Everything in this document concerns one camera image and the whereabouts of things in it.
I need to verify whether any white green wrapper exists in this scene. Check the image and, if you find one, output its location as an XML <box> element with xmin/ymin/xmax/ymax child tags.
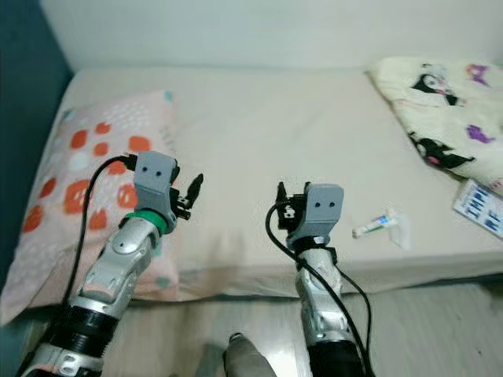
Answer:
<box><xmin>352</xmin><ymin>210</ymin><xmax>395</xmax><ymax>240</ymax></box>

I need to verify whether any translucent green print packet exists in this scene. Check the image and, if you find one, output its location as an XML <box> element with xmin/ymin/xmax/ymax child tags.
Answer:
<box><xmin>389</xmin><ymin>212</ymin><xmax>413</xmax><ymax>252</ymax></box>

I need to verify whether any blue and white book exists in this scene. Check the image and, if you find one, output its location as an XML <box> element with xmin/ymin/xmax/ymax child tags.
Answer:
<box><xmin>452</xmin><ymin>179</ymin><xmax>503</xmax><ymax>240</ymax></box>

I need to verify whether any pink pillow with orange print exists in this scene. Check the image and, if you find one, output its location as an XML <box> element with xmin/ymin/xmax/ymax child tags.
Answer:
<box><xmin>0</xmin><ymin>90</ymin><xmax>180</xmax><ymax>327</ymax></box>

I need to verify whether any cream cartoon print blanket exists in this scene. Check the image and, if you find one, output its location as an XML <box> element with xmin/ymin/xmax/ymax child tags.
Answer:
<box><xmin>365</xmin><ymin>55</ymin><xmax>503</xmax><ymax>189</ymax></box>

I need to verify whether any grey robot right leg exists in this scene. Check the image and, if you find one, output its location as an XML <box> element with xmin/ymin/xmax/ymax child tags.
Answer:
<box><xmin>222</xmin><ymin>333</ymin><xmax>284</xmax><ymax>377</ymax></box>

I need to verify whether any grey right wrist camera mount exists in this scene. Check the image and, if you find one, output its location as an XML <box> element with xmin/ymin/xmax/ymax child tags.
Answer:
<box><xmin>295</xmin><ymin>183</ymin><xmax>345</xmax><ymax>248</ymax></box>

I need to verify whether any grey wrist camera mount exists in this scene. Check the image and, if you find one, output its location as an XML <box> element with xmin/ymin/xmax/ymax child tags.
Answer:
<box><xmin>295</xmin><ymin>183</ymin><xmax>345</xmax><ymax>248</ymax></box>
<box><xmin>132</xmin><ymin>152</ymin><xmax>178</xmax><ymax>229</ymax></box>

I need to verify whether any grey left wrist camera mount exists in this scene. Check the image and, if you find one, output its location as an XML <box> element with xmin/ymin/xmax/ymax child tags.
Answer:
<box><xmin>132</xmin><ymin>152</ymin><xmax>178</xmax><ymax>229</ymax></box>

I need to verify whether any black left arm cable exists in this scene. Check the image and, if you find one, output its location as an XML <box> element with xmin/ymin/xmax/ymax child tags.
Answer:
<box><xmin>16</xmin><ymin>155</ymin><xmax>138</xmax><ymax>377</ymax></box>

